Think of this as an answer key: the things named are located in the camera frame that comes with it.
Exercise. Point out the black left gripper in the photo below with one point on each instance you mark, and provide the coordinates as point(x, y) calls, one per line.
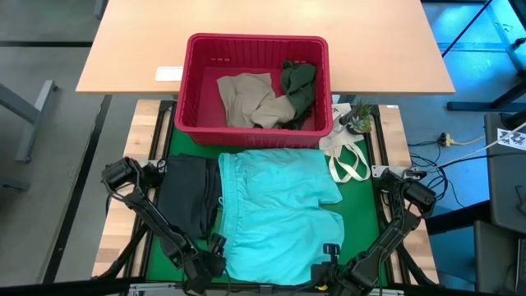
point(205, 267)

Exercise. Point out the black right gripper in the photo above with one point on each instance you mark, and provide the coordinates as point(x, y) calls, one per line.
point(333, 277)

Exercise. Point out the dark grey shorts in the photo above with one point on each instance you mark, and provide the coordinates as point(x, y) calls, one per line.
point(185, 193)

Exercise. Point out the teal shorts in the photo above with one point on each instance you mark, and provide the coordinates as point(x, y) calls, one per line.
point(279, 214)

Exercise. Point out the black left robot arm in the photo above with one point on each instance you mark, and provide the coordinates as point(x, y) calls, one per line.
point(152, 214)

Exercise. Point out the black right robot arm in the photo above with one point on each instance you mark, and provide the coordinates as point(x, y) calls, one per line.
point(394, 230)

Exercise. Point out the red plastic laundry bin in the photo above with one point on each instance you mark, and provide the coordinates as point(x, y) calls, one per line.
point(255, 137)

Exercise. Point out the cream canvas tote bag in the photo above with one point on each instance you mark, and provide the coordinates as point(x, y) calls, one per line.
point(341, 148)

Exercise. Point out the green work mat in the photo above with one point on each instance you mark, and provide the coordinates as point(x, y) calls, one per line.
point(376, 141)

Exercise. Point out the light wooden side board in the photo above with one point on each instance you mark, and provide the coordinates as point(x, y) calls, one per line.
point(394, 131)
point(139, 123)

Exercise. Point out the beige garment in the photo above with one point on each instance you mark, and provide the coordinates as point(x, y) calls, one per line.
point(255, 98)

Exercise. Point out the small potted succulent plant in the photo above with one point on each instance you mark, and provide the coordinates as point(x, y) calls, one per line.
point(361, 121)

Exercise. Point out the clear spray bottle black cap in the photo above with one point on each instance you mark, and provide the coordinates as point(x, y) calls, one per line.
point(347, 117)

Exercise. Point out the white paper label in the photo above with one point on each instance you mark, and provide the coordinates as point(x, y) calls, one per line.
point(169, 74)

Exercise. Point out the yellow power plug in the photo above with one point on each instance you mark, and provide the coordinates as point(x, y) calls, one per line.
point(446, 140)

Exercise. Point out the dark green garment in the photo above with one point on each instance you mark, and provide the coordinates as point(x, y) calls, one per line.
point(300, 86)

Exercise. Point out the black equipment cart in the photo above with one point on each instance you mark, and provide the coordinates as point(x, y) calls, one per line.
point(505, 185)

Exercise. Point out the white fiducial marker tag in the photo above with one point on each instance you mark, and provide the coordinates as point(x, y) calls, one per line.
point(511, 137)

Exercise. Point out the dark desk foot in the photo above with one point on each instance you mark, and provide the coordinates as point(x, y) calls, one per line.
point(485, 104)

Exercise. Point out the grey desk leg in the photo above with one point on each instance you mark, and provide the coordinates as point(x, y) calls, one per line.
point(29, 111)

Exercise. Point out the light wooden desk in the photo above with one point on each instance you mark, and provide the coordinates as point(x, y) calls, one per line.
point(267, 16)

